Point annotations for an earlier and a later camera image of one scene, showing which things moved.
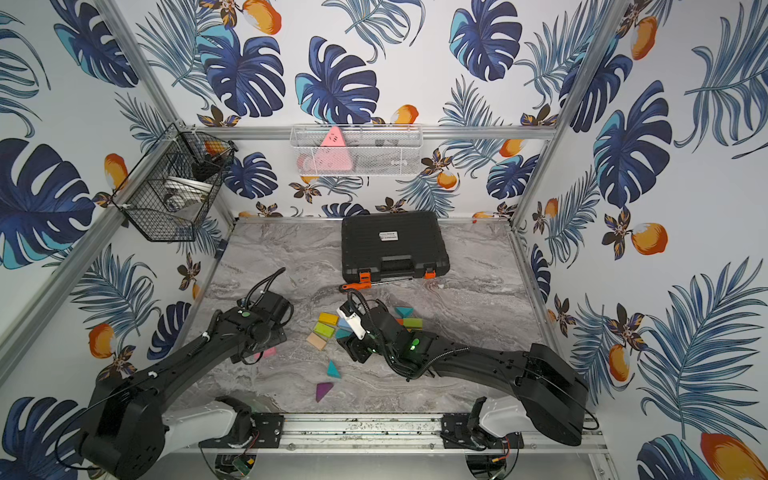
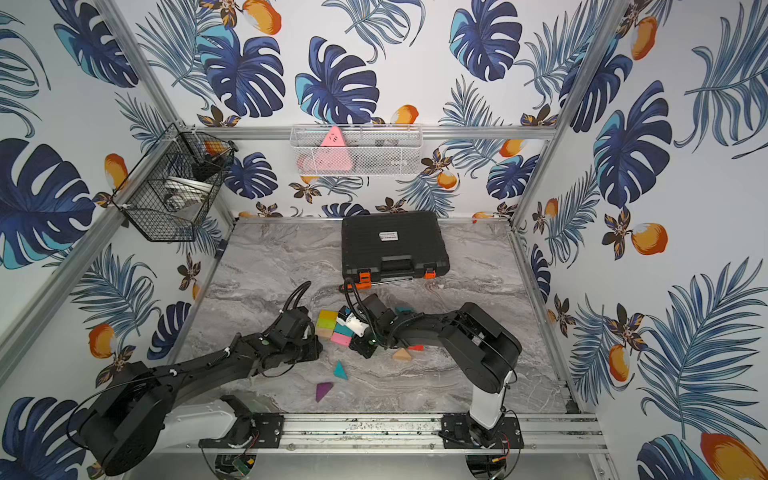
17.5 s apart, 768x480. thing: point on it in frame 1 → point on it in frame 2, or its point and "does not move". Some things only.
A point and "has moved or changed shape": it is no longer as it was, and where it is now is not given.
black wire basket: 168,193 does not move
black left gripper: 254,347 → 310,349
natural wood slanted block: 316,340 has moved or changed shape
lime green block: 324,329 has moved or changed shape
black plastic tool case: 392,245 does not move
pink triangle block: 333,154 does not move
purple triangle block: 322,388 does not move
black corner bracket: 221,248 does not move
